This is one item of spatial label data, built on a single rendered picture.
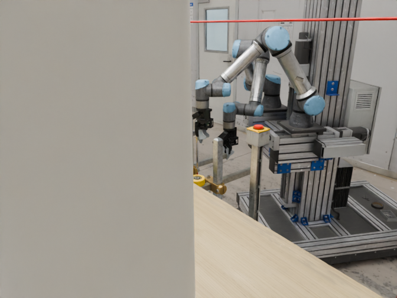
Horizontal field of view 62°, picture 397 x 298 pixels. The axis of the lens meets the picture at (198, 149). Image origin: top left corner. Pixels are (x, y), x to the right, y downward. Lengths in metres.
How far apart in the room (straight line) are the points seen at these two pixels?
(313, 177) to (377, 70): 1.90
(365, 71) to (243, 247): 3.20
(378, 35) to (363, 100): 1.73
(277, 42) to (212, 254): 1.11
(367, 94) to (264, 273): 1.60
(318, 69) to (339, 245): 1.17
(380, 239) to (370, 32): 2.28
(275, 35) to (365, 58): 2.42
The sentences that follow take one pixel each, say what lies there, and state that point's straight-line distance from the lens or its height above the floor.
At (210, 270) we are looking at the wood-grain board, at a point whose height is 0.90.
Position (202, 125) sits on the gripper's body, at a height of 1.10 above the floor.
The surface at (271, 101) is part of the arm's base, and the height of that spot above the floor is 1.09.
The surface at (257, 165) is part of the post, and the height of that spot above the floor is 1.06.
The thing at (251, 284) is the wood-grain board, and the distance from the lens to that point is 1.08.
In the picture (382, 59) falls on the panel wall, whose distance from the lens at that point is 4.06.
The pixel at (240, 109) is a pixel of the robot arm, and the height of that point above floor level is 1.13.
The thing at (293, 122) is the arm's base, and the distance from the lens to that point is 2.08.
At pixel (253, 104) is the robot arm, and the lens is 2.06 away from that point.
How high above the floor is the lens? 1.64
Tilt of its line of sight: 21 degrees down
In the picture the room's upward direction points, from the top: 1 degrees counter-clockwise
